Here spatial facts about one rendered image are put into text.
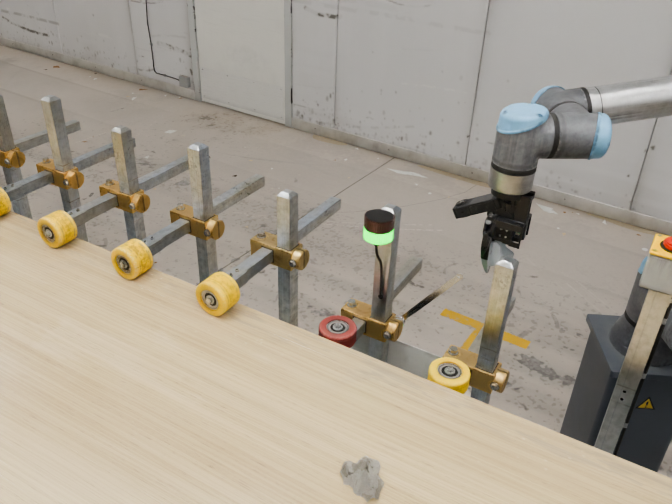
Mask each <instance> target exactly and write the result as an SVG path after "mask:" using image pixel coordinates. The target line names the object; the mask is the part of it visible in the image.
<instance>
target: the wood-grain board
mask: <svg viewBox="0 0 672 504"><path fill-rule="evenodd" d="M37 223H38V222H37V221H34V220H32V219H29V218H27V217H24V216H22V215H19V214H17V213H15V212H12V211H10V212H8V213H6V214H4V215H2V216H0V504H672V479H671V478H669V477H667V476H664V475H662V474H659V473H657V472H654V471H652V470H649V469H647V468H644V467H642V466H639V465H637V464H634V463H632V462H629V461H627V460H625V459H622V458H620V457H617V456H615V455H612V454H610V453H607V452H605V451H602V450H600V449H597V448H595V447H592V446H590V445H588V444H585V443H583V442H580V441H578V440H575V439H573V438H570V437H568V436H565V435H563V434H560V433H558V432H555V431H553V430H550V429H548V428H546V427H543V426H541V425H538V424H536V423H533V422H531V421H528V420H526V419H523V418H521V417H518V416H516V415H513V414H511V413H508V412H506V411H504V410H501V409H499V408H496V407H494V406H491V405H489V404H486V403H484V402H481V401H479V400H476V399H474V398H471V397H469V396H466V395H464V394H462V393H459V392H457V391H454V390H452V389H449V388H447V387H444V386H442V385H439V384H437V383H434V382H432V381H429V380H427V379H425V378H422V377H420V376H417V375H415V374H412V373H410V372H407V371H405V370H402V369H400V368H397V367H395V366H392V365H390V364H387V363H385V362H383V361H380V360H378V359H375V358H373V357H370V356H368V355H365V354H363V353H360V352H358V351H355V350H353V349H350V348H348V347H345V346H343V345H341V344H338V343H336V342H333V341H331V340H328V339H326V338H323V337H321V336H318V335H316V334H313V333H311V332H308V331H306V330H303V329H301V328H299V327H296V326H294V325H291V324H289V323H286V322H284V321H281V320H279V319H276V318H274V317H271V316H269V315H266V314H264V313H261V312H259V311H257V310H254V309H252V308H249V307H247V306H244V305H242V304H239V303H236V304H235V305H233V306H232V307H231V308H230V309H229V310H227V311H226V312H225V313H224V314H222V315H220V316H214V315H211V314H209V313H207V312H206V311H205V310H204V309H203V308H202V307H201V306H200V304H199V303H198V301H197V298H196V288H197V286H195V285H192V284H190V283H187V282H185V281H182V280H180V279H178V278H175V277H173V276H170V275H168V274H165V273H163V272H160V271H158V270H155V269H153V268H150V269H149V270H147V271H145V272H144V273H142V274H141V275H139V276H138V277H136V278H135V279H131V280H129V279H126V278H124V277H122V276H121V275H120V274H119V273H118V272H117V271H116V269H115V268H114V266H113V264H112V261H111V253H112V252H111V251H108V250H106V249H103V248H101V247H98V246H96V245H94V244H91V243H89V242H86V241H84V240H81V239H79V238H75V239H73V240H71V241H69V242H68V243H66V244H64V245H62V246H60V247H58V248H53V247H50V246H49V245H47V244H46V243H45V242H44V241H43V239H42V238H41V236H40V234H39V232H38V228H37ZM364 456H368V457H369V458H372V459H376V460H378V461H379V462H380V466H381V467H380V468H381V469H380V471H379V474H378V475H379V477H380V478H381V479H382V480H383V481H384V487H382V490H381V492H380V495H379V499H378V500H377V499H375V498H371V499H370V500H369V501H368V502H366V500H364V498H363V497H360V496H357V494H355V493H354V492H353V488H352V487H350V485H349V486H348V485H344V484H343V478H342V475H341V473H340V471H341V469H342V465H343V463H344V462H345V461H352V462H353V463H357V462H358V460H359V459H361V458H362V457H364Z"/></svg>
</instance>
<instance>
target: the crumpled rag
mask: <svg viewBox="0 0 672 504"><path fill-rule="evenodd" d="M380 467H381V466H380V462H379V461H378V460H376V459H372V458H369V457H368V456H364V457H362V458H361V459H359V460H358V462H357V463H353V462H352V461H345V462H344V463H343V465H342V469H341V471H340V473H341V475H342V478H343V484H344V485H348V486H349V485H350V487H352V488H353V492H354V493H355V494H357V496H360V497H363V498H364V500H366V502H368V501H369V500H370V499H371V498H375V499H377V500H378V499H379V495H380V492H381V490H382V487H384V481H383V480H382V479H381V478H380V477H379V475H378V474H379V471H380V469H381V468H380Z"/></svg>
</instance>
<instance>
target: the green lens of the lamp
mask: <svg viewBox="0 0 672 504"><path fill-rule="evenodd" d="M393 234H394V229H393V230H392V231H391V232H390V233H387V234H373V233H370V232H368V231H367V230H366V229H365V228H364V229H363V238H364V240H365V241H367V242H369V243H371V244H376V245H383V244H388V243H390V242H391V241H392V240H393Z"/></svg>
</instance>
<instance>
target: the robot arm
mask: <svg viewBox="0 0 672 504"><path fill-rule="evenodd" d="M667 116H672V75H670V76H663V77H656V78H649V79H642V80H635V81H629V82H622V83H615V84H608V85H601V86H594V87H580V88H573V89H566V90H565V89H564V88H563V87H560V86H554V85H552V86H547V87H544V88H542V89H541V90H539V91H538V92H537V93H536V94H535V96H534V97H533V99H532V101H531V104H527V103H516V104H511V105H508V106H506V107H505V108H504V109H503V110H502V111H501V113H500V116H499V121H498V123H497V125H496V130H497V131H496V137H495V143H494V149H493V155H492V161H491V165H490V171H489V177H488V185H489V187H490V188H491V193H490V194H486V195H482V196H478V197H474V198H470V199H464V200H461V201H458V202H457V203H456V205H455V206H454V207H453V209H452V210H453V213H454V215H455V218H456V219H458V218H465V217H468V216H471V215H475V214H479V213H484V212H487V218H486V220H485V223H484V228H483V239H482V244H481V263H482V266H483V268H484V271H485V272H486V273H488V272H489V270H490V267H491V266H495V265H496V263H497V262H498V260H499V259H500V258H501V256H508V257H511V258H513V256H514V253H513V251H512V250H510V249H509V248H508V247H507V246H506V245H508V246H510V247H513V248H517V249H519V247H520V242H521V240H524V238H525V236H526V235H528V231H529V227H530V222H531V217H532V214H531V213H530V209H531V204H532V200H533V199H534V197H535V191H531V190H532V187H533V182H534V177H535V173H536V169H537V164H538V160H539V159H587V160H590V159H599V158H601V157H603V156H604V155H605V154H606V152H607V151H608V148H609V146H610V142H611V137H612V124H618V123H625V122H632V121H639V120H646V119H653V118H660V117H667ZM527 226H528V227H527ZM515 242H518V243H515ZM647 258H648V256H647V257H645V258H644V259H643V261H642V263H641V265H640V267H639V268H638V273H637V276H636V279H635V282H634V285H633V288H632V291H631V294H630V297H629V300H628V303H627V306H626V309H625V312H624V313H623V314H622V315H621V316H620V317H619V318H618V320H617V321H616V322H615V323H614V324H613V325H612V327H611V330H610V333H609V339H610V342H611V344H612V345H613V347H614V348H615V349H616V350H617V351H618V352H619V353H621V354H622V355H623V356H626V353H627V350H628V347H629V345H630V342H631V339H632V336H633V333H634V330H635V327H636V324H637V321H638V319H639V316H640V313H641V310H642V307H643V304H644V301H645V298H646V296H647V293H648V290H649V289H646V288H643V287H640V286H639V281H640V278H641V275H642V273H643V270H644V267H645V264H646V261H647ZM671 365H672V308H671V311H670V313H669V316H668V318H667V321H666V324H665V327H664V329H663V332H662V335H661V338H660V340H659V343H658V346H657V348H656V351H655V354H654V356H653V359H652V362H651V364H650V366H653V367H667V366H671Z"/></svg>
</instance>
